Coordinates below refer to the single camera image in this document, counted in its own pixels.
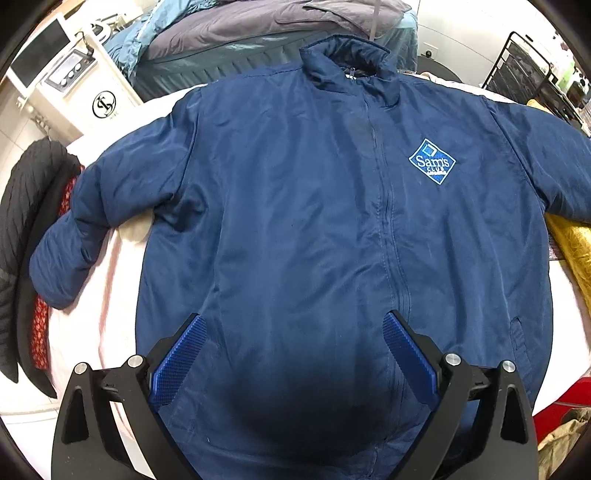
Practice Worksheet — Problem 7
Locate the red patterned garment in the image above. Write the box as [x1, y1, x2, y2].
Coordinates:
[29, 174, 77, 372]

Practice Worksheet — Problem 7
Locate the gold satin pillow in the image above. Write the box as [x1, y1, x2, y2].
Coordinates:
[526, 98, 591, 305]

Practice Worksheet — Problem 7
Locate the navy blue padded jacket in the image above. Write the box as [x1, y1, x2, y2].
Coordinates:
[28, 36, 591, 480]

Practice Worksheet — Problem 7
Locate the black wire rack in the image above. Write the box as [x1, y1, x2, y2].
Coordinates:
[482, 31, 590, 135]

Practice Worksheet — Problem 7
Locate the black office chair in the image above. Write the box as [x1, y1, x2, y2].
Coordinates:
[417, 50, 462, 83]

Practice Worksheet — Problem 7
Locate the white tablet screen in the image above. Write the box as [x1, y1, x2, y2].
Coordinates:
[7, 13, 74, 98]

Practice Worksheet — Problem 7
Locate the red fabric bag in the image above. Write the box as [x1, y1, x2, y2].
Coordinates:
[533, 377, 591, 441]

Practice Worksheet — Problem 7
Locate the white machine with control panel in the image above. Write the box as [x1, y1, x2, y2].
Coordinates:
[26, 30, 142, 144]

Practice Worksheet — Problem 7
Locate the pink polka dot bedsheet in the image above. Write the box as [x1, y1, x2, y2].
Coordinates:
[45, 73, 591, 480]

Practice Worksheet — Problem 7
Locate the black quilted jacket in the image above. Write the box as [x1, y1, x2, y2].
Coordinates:
[1, 137, 82, 399]

